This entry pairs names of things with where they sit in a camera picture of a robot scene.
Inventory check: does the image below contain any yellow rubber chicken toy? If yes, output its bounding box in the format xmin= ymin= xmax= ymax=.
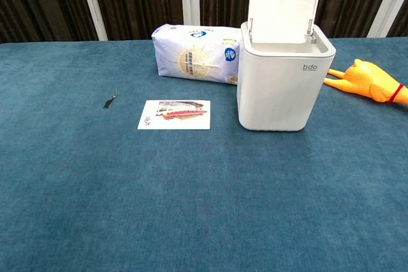
xmin=323 ymin=59 xmax=408 ymax=106

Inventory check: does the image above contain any white printed postcard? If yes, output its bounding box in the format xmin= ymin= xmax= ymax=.
xmin=137 ymin=99 xmax=212 ymax=131

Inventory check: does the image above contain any blue velvet table cloth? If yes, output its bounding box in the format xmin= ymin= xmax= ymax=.
xmin=0 ymin=36 xmax=408 ymax=272

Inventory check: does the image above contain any small metal SIM eject pin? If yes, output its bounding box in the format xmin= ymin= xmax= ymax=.
xmin=102 ymin=87 xmax=119 ymax=108

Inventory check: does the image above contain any white trash bin lid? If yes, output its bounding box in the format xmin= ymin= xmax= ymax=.
xmin=237 ymin=0 xmax=337 ymax=132

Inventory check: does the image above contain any pale blue tissue pack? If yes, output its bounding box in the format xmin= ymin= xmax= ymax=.
xmin=151 ymin=24 xmax=240 ymax=86

